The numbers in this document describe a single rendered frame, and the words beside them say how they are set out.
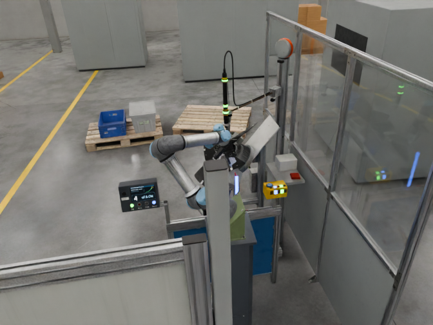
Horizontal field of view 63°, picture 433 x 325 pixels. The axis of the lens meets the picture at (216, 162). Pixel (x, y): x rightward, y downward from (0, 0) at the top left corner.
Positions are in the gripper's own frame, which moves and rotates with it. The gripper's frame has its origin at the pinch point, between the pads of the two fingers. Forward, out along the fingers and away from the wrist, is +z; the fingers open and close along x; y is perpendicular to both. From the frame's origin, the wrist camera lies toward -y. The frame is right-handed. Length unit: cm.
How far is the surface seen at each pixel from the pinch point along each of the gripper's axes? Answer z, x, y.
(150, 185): -21, -17, -56
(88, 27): -45, 751, -196
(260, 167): 35, 31, 24
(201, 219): 25.0, -15.6, -35.5
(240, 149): 6.8, 26.9, 12.5
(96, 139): 58, 296, -176
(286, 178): 49, 22, 42
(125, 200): -19, -19, -75
